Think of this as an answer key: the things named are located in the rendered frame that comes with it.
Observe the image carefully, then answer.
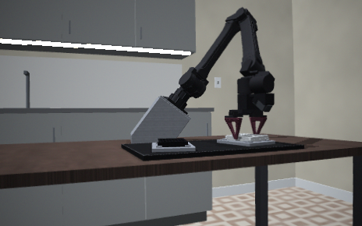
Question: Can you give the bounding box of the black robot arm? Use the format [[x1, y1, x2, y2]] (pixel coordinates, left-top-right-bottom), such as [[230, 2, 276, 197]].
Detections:
[[163, 7, 275, 115]]

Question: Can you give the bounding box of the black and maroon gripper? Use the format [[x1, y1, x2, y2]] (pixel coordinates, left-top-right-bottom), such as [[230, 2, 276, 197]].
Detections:
[[225, 94, 267, 139]]

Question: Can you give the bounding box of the white well plate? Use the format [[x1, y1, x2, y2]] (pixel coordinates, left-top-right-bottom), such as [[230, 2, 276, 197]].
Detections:
[[225, 133, 269, 142]]

